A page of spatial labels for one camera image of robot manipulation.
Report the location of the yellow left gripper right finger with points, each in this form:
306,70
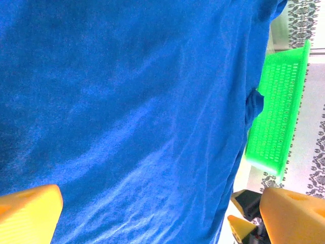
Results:
294,218

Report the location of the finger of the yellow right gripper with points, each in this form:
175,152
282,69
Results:
241,227

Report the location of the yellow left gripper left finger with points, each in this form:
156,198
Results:
28,216

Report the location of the green plastic basket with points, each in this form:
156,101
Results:
279,101

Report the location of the blue t-shirt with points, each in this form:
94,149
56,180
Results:
127,101

